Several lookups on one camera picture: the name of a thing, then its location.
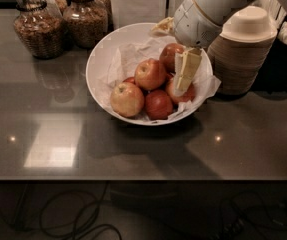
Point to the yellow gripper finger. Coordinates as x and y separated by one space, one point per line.
163 28
186 65

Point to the right glass cereal jar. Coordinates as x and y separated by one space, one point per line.
87 22

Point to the white crumpled paper liner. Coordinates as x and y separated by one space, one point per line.
129 55

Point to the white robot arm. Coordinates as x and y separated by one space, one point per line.
220 12

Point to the white wrapped utensils bundle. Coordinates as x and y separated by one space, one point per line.
278 16

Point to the small hidden red apple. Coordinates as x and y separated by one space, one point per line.
130 80

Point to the front left yellow-red apple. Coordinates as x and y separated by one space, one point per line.
127 99

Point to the white ceramic bowl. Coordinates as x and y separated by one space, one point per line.
99 60

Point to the front paper bowl stack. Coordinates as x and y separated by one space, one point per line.
240 50

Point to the front centre dark red apple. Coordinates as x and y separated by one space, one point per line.
158 105

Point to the red-yellow apple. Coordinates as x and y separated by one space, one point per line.
149 74

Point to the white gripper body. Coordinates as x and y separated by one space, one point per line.
192 24

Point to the left glass granola jar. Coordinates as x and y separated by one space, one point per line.
40 31

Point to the back right red apple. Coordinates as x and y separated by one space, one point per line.
167 56

